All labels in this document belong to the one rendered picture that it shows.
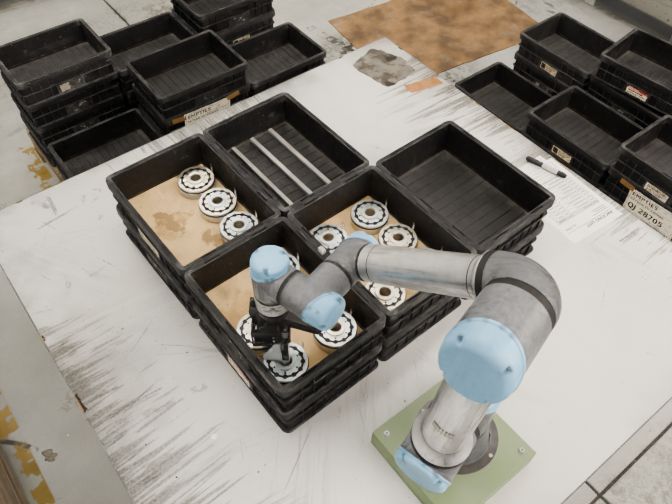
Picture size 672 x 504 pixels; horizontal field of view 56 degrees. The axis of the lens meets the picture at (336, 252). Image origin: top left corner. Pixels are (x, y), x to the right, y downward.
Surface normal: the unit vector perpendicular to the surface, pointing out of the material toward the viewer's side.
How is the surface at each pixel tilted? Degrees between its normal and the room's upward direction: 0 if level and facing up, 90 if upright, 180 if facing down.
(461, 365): 80
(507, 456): 2
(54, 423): 0
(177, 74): 0
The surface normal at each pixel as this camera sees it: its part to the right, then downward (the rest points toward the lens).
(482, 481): 0.02, -0.65
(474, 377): -0.58, 0.51
